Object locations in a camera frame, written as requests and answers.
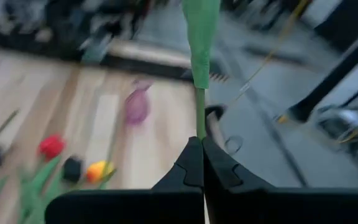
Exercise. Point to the black rolling stand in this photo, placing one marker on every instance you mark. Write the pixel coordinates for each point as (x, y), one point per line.
(322, 87)

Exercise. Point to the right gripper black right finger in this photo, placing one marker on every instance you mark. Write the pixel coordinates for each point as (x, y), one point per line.
(244, 205)

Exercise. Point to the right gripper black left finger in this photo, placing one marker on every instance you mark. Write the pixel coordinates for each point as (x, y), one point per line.
(179, 205)

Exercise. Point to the yellow orange artificial tulip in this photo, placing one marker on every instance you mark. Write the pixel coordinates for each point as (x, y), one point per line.
(201, 46)
(97, 171)

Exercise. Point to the red artificial tulip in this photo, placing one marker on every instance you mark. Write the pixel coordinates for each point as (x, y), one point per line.
(51, 147)

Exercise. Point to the black table edge rail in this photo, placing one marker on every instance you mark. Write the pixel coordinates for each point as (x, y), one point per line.
(154, 70)

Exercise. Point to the purple glass vase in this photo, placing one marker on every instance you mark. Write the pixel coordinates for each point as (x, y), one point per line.
(137, 107)

